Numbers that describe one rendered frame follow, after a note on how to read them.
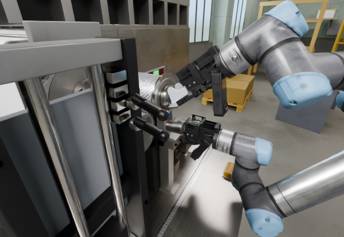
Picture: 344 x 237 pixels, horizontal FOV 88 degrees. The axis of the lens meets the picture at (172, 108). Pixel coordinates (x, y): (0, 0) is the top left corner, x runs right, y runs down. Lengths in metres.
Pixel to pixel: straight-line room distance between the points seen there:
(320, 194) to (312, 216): 1.56
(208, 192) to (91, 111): 0.58
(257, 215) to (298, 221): 1.48
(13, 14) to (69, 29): 0.37
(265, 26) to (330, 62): 0.12
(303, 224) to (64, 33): 1.98
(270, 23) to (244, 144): 0.33
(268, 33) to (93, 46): 0.31
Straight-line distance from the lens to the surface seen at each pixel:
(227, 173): 0.78
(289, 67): 0.36
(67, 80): 0.34
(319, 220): 2.10
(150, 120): 0.53
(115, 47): 0.21
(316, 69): 0.37
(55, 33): 0.29
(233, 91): 3.41
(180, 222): 0.65
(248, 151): 0.57
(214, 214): 0.68
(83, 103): 0.23
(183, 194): 0.71
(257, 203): 0.55
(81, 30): 0.31
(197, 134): 0.59
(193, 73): 0.44
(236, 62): 0.41
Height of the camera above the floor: 1.45
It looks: 25 degrees down
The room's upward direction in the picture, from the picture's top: straight up
